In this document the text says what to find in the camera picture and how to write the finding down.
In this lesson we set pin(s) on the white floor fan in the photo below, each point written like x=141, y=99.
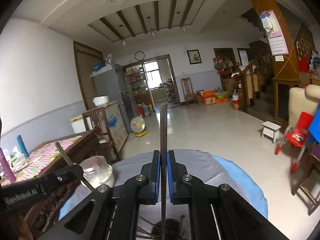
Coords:
x=137, y=125

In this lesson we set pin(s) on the dark carved wooden chair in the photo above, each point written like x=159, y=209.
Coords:
x=96, y=120

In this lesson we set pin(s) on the dark chopstick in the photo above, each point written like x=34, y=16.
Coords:
x=70, y=163
x=163, y=151

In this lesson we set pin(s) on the clear plastic bag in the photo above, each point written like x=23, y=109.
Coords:
x=94, y=160

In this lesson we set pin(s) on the wooden table with checkered cloth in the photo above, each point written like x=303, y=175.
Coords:
x=32, y=222

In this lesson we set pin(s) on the framed wall picture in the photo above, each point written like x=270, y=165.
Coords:
x=194, y=56

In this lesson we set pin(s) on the wall calendar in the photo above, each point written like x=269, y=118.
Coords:
x=274, y=33

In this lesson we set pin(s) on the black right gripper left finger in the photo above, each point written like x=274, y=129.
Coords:
x=111, y=212

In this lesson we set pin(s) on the cream sofa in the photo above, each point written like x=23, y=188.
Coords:
x=302, y=100

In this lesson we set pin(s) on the small white stool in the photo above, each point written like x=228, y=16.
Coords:
x=270, y=130

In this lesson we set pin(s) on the blue cloth garment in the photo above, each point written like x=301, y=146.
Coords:
x=314, y=128

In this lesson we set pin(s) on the wooden chair far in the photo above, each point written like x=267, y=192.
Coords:
x=188, y=92

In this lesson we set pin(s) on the round wall clock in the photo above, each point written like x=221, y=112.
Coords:
x=139, y=56

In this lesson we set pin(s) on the red plastic chair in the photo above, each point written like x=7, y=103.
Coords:
x=297, y=136

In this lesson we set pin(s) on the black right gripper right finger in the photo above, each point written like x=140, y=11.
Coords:
x=216, y=212

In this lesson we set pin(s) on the grey refrigerator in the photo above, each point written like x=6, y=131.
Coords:
x=110, y=81

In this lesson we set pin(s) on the orange cardboard box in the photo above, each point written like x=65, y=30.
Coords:
x=208, y=97

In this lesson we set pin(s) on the white chest freezer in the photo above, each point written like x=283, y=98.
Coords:
x=115, y=122

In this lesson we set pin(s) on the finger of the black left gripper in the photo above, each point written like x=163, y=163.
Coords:
x=67, y=174

